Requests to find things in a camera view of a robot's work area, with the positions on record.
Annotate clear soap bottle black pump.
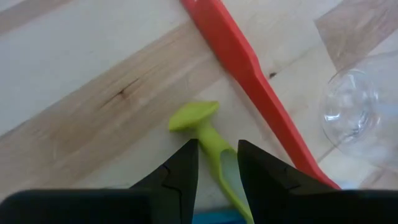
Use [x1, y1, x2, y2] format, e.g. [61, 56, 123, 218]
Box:
[319, 50, 398, 172]

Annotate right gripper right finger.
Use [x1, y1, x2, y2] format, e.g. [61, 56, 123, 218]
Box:
[237, 139, 398, 224]

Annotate blue sponge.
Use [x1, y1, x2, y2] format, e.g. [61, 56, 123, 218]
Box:
[192, 208, 248, 224]

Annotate green dish brush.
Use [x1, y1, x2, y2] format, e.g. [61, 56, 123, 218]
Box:
[168, 100, 255, 224]

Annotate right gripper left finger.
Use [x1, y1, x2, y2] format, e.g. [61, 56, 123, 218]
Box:
[0, 138, 200, 224]

